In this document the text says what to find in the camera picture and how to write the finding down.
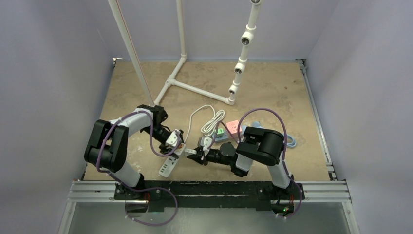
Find light blue power strip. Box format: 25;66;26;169
215;128;239;143

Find green plug adapter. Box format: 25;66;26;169
216;128;225;137

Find white power strip cable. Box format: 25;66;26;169
182;104;226;144

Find white USB power strip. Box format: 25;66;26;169
158;155;180;178

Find pink cube adapter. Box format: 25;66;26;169
225;120;242;135

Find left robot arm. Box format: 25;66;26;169
84;104;184;199

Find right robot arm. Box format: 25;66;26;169
187;127;293;198

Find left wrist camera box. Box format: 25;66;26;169
165;129;182;148

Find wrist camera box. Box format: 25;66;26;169
165;129;182;148
198;136;213;149

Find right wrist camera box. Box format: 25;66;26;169
198;136;213;149

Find light blue power cable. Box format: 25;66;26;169
250;121;298;149

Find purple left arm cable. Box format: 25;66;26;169
96;110;180;227

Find aluminium front rail frame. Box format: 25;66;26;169
58;180;359;234

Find aluminium rail right table edge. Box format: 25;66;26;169
296;59;337;181

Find white PVC pipe frame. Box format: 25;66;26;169
108;0;262;105

